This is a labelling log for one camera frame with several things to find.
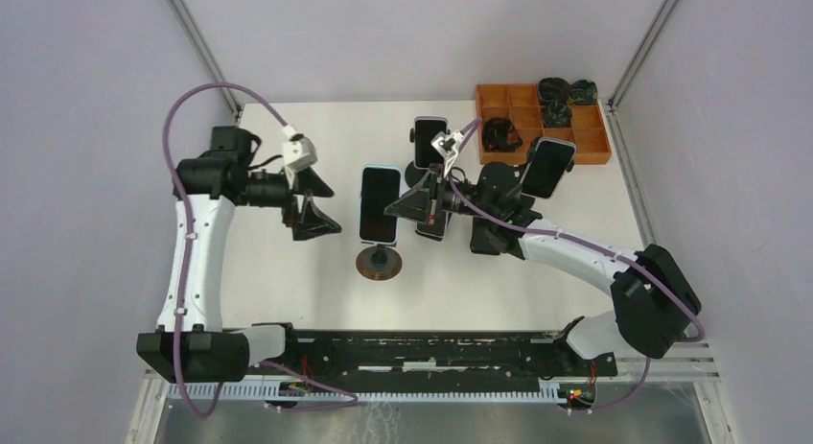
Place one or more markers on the black rolled item in tray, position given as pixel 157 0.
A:
pixel 500 135

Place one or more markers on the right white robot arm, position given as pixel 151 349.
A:
pixel 653 303

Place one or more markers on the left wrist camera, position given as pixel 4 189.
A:
pixel 299 153

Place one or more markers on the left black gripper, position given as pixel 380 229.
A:
pixel 310 222

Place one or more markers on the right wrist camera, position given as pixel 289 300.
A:
pixel 448 145

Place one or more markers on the lilac case phone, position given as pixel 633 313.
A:
pixel 436 231

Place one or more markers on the blue case phone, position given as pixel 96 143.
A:
pixel 380 187

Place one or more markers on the white cable duct rail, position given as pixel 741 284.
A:
pixel 279 391

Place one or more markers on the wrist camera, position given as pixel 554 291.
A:
pixel 448 145
pixel 299 153

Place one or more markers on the green rolled item corner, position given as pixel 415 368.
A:
pixel 583 92

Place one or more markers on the dark rolled item top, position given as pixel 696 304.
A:
pixel 553 89

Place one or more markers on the green rolled item middle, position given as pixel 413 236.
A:
pixel 556 115

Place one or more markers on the rear middle phone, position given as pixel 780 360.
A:
pixel 424 130

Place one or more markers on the rear middle phone stand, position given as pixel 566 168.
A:
pixel 414 174

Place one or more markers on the right tilted phone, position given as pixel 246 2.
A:
pixel 548 161

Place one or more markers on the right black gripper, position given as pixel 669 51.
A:
pixel 419 202

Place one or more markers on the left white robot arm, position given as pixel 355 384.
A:
pixel 189 344

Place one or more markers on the orange compartment tray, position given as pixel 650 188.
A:
pixel 519 103

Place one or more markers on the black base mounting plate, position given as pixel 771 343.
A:
pixel 438 361

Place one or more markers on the brown base phone stand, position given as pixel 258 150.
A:
pixel 379 263

